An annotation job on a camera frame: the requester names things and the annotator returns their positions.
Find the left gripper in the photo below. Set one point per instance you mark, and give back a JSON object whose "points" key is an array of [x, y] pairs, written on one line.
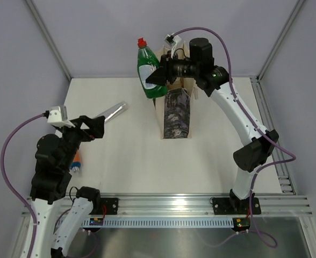
{"points": [[95, 126]]}

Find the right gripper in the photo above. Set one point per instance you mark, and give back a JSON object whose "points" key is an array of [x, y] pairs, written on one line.
{"points": [[159, 76]]}

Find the green bottle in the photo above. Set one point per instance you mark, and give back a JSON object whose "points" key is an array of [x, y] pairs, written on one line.
{"points": [[147, 63]]}

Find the small orange bottle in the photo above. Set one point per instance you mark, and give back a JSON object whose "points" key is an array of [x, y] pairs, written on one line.
{"points": [[76, 163]]}

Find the cream canvas tote bag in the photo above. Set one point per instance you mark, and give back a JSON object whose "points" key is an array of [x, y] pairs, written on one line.
{"points": [[173, 111]]}

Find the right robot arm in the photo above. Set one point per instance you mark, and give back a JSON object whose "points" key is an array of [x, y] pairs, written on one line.
{"points": [[257, 141]]}

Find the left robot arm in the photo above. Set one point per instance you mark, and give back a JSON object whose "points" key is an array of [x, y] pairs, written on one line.
{"points": [[54, 157]]}

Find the silver squeeze tube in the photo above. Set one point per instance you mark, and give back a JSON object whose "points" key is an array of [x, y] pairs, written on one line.
{"points": [[114, 111]]}

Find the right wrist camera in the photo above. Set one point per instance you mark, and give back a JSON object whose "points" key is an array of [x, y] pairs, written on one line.
{"points": [[173, 41]]}

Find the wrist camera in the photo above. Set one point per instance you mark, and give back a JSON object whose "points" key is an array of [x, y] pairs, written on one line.
{"points": [[173, 41], [57, 116]]}

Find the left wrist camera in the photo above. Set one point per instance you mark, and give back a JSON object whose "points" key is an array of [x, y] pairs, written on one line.
{"points": [[57, 116]]}

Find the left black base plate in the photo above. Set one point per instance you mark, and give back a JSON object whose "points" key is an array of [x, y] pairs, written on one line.
{"points": [[109, 206]]}

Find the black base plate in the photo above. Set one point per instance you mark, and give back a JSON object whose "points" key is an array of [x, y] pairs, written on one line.
{"points": [[109, 206], [234, 206]]}

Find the aluminium mounting rail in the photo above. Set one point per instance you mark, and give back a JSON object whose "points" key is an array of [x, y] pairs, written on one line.
{"points": [[200, 205]]}

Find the aluminium frame post left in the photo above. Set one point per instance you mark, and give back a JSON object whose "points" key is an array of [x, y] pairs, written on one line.
{"points": [[48, 38]]}

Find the aluminium frame post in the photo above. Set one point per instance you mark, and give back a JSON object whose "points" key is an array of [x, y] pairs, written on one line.
{"points": [[48, 38], [281, 37]]}

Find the aluminium frame post right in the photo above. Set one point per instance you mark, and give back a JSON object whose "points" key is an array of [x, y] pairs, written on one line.
{"points": [[281, 37]]}

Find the white slotted cable duct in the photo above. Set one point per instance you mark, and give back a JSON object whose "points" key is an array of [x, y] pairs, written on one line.
{"points": [[159, 223]]}

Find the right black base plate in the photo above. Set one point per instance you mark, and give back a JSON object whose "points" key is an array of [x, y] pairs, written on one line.
{"points": [[234, 206]]}

